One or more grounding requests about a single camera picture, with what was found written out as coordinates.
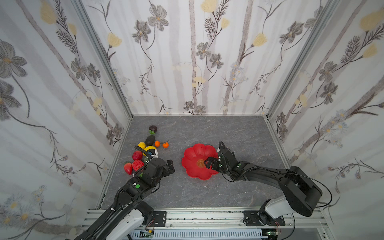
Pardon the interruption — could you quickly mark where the red apple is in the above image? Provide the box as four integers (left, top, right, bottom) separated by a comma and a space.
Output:
132, 160, 145, 172

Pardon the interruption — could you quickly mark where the yellow lemon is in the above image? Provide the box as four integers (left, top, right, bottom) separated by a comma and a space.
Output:
144, 146, 157, 152

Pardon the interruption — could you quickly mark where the red yellow pomegranate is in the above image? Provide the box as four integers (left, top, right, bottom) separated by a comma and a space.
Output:
132, 151, 143, 161

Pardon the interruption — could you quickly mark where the red flower-shaped fruit bowl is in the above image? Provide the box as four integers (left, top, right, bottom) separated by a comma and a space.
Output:
182, 143, 219, 181

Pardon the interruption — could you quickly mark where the dark green avocado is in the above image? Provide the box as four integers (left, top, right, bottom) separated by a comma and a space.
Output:
145, 135, 156, 146

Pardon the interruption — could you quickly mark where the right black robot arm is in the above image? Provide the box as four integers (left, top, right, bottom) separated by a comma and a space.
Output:
204, 141, 332, 226

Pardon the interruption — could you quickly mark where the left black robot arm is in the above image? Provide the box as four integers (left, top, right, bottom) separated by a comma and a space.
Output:
76, 158, 175, 240

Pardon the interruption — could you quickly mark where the yellow pear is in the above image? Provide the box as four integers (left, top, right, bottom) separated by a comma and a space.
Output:
138, 142, 147, 149

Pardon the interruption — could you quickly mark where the dark mangosteen with green leaves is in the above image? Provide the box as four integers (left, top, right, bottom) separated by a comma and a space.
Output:
149, 125, 158, 135

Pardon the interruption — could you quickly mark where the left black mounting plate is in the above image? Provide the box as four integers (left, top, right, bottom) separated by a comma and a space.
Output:
144, 211, 167, 228

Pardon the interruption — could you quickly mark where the black mounting plate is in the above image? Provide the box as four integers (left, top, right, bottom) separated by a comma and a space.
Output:
243, 211, 286, 227
144, 211, 167, 228

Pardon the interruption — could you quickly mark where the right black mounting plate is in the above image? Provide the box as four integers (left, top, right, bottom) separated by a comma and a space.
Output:
243, 211, 286, 227

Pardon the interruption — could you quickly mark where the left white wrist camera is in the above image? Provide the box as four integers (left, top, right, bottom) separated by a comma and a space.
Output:
147, 149, 158, 158

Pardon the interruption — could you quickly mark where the white perforated cable duct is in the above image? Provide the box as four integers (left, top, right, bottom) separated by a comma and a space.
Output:
130, 229, 268, 240

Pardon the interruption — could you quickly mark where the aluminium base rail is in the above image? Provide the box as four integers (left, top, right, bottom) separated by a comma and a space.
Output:
82, 207, 334, 240

